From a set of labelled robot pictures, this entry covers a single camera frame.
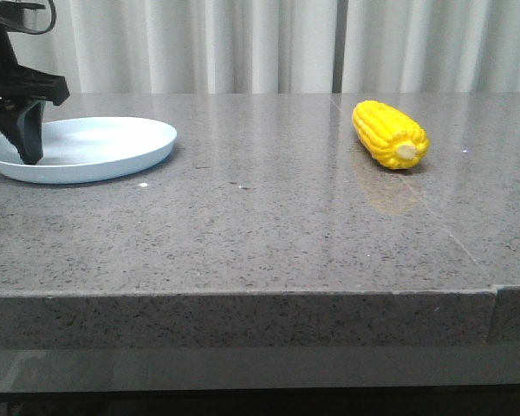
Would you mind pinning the light blue round plate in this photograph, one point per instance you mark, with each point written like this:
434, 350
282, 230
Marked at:
91, 149

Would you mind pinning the yellow plastic corn cob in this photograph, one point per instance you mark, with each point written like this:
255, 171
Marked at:
393, 138

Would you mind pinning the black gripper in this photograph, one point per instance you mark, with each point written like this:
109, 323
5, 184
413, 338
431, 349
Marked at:
21, 120

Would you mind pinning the white pleated curtain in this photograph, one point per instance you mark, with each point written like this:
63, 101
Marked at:
257, 47

